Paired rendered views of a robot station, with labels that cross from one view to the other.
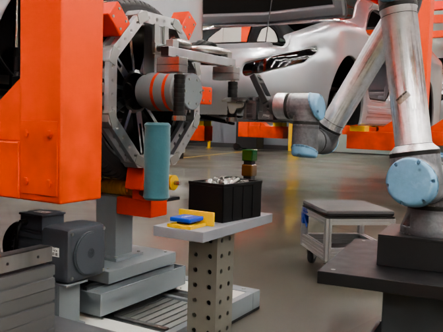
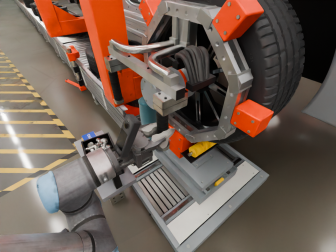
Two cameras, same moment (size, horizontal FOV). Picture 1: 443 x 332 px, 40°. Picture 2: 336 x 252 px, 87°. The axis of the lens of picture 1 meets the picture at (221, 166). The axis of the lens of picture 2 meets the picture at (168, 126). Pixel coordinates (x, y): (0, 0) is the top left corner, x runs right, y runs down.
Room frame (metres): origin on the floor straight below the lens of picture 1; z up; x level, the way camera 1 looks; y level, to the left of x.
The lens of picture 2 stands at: (2.39, -0.41, 1.21)
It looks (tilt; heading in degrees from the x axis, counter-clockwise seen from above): 42 degrees down; 112
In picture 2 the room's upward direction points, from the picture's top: straight up
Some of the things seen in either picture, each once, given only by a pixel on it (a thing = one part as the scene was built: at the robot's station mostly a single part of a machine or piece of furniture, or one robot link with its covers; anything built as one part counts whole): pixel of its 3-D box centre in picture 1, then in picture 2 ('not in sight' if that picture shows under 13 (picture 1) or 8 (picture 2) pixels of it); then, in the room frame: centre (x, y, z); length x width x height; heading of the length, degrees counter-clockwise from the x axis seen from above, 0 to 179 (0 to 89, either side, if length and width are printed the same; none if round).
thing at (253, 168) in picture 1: (249, 170); not in sight; (2.02, -0.09, 0.59); 0.04 x 0.04 x 0.04; 59
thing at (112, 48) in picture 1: (152, 91); (183, 80); (2.20, 0.26, 0.85); 0.54 x 0.07 x 0.54; 149
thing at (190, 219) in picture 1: (186, 220); (89, 137); (1.70, 0.09, 0.47); 0.07 x 0.07 x 0.02; 59
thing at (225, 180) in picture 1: (225, 196); (102, 156); (1.89, -0.02, 0.51); 0.20 x 0.14 x 0.13; 141
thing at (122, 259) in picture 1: (114, 230); (198, 146); (2.28, 0.40, 0.32); 0.40 x 0.30 x 0.28; 149
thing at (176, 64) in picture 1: (172, 64); (117, 61); (1.95, 0.17, 0.93); 0.09 x 0.05 x 0.05; 59
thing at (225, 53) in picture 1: (197, 42); (178, 48); (2.22, 0.10, 1.03); 0.19 x 0.18 x 0.11; 59
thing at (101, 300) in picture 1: (109, 280); (193, 161); (2.26, 0.41, 0.13); 0.50 x 0.36 x 0.10; 149
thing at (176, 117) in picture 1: (178, 96); (115, 86); (1.93, 0.14, 0.83); 0.04 x 0.04 x 0.16
